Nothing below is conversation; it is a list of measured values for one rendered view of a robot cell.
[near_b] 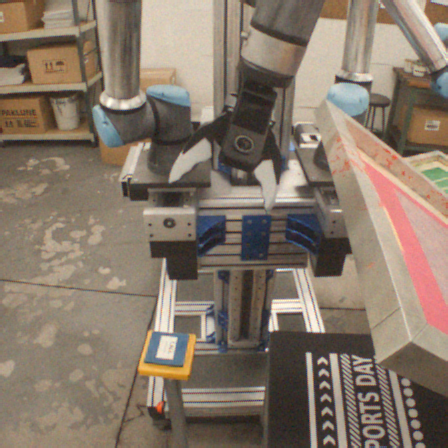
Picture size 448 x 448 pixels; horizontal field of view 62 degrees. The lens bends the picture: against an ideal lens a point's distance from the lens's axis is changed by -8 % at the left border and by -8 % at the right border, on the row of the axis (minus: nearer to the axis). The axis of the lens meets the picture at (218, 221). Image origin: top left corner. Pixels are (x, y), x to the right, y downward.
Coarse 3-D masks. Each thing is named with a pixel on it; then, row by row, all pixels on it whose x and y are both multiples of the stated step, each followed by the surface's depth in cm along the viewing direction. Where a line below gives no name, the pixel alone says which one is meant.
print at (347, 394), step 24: (312, 360) 98; (336, 360) 98; (360, 360) 97; (312, 384) 92; (336, 384) 92; (360, 384) 91; (384, 384) 91; (408, 384) 90; (312, 408) 87; (336, 408) 86; (360, 408) 86; (384, 408) 86; (408, 408) 85; (312, 432) 82; (336, 432) 82; (360, 432) 81; (384, 432) 81; (408, 432) 80
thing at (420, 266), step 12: (396, 228) 57; (408, 240) 57; (408, 252) 53; (420, 252) 56; (408, 264) 50; (420, 264) 53; (432, 264) 56; (444, 264) 59; (420, 276) 49; (432, 276) 52; (444, 276) 55; (420, 288) 47; (432, 288) 49; (444, 288) 52; (420, 300) 44; (432, 300) 46; (444, 300) 49; (432, 312) 44; (444, 312) 46; (432, 324) 42; (444, 324) 44
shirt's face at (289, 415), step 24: (288, 336) 104; (312, 336) 104; (336, 336) 104; (360, 336) 104; (288, 360) 98; (288, 384) 92; (288, 408) 87; (432, 408) 84; (288, 432) 82; (432, 432) 79
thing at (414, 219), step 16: (384, 176) 75; (384, 192) 67; (400, 192) 74; (400, 208) 66; (416, 208) 73; (400, 224) 60; (416, 224) 65; (432, 224) 72; (416, 240) 59; (432, 240) 64
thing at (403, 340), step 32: (320, 128) 70; (352, 128) 76; (352, 160) 55; (384, 160) 79; (352, 192) 49; (416, 192) 82; (352, 224) 46; (384, 224) 44; (384, 256) 38; (384, 288) 35; (384, 320) 33; (416, 320) 32; (384, 352) 31; (416, 352) 30
